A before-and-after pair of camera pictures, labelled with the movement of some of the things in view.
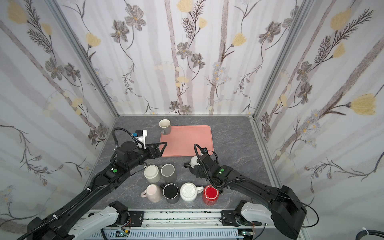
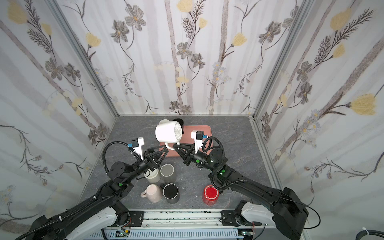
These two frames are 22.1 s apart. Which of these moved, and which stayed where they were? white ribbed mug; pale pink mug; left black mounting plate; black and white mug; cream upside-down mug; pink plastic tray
Moved: white ribbed mug; black and white mug
Stayed: pink plastic tray; pale pink mug; left black mounting plate; cream upside-down mug
